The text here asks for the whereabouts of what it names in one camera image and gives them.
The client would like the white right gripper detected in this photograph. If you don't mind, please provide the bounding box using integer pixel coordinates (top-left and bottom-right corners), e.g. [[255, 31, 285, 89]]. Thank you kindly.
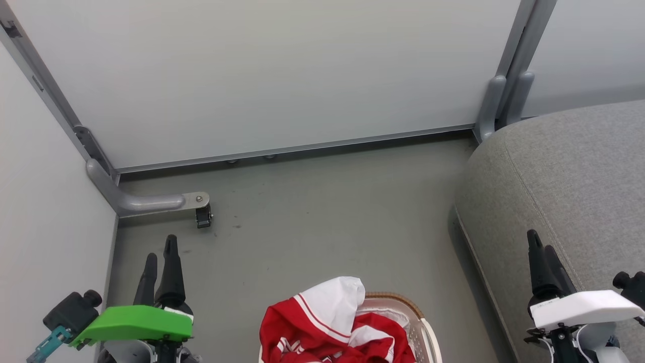
[[524, 229, 645, 363]]

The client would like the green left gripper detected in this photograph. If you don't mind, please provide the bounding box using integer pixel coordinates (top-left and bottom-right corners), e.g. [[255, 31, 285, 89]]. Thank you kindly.
[[70, 234, 202, 363]]

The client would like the red and white striped jersey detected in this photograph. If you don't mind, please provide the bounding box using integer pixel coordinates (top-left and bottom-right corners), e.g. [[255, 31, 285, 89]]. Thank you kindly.
[[259, 276, 417, 363]]

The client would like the grey fabric sofa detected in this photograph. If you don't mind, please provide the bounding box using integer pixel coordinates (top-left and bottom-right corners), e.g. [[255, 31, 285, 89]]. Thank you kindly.
[[455, 99, 645, 363]]

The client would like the grey partition foot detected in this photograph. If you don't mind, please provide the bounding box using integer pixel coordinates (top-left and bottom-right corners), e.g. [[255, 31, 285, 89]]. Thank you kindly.
[[86, 158, 211, 218]]

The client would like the white plastic laundry basket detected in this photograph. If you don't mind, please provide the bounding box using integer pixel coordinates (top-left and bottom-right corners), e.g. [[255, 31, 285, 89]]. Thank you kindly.
[[258, 291, 443, 363]]

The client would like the grey partition bottom rail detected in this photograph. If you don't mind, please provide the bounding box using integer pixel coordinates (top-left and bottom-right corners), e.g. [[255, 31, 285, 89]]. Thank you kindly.
[[115, 124, 477, 175]]

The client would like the grey double partition post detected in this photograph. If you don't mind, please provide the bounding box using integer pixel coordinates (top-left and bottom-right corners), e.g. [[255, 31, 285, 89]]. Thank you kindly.
[[473, 0, 558, 144]]

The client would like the grey partition corner post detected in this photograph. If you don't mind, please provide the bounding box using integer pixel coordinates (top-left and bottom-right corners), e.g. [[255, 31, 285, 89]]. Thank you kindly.
[[0, 0, 120, 185]]

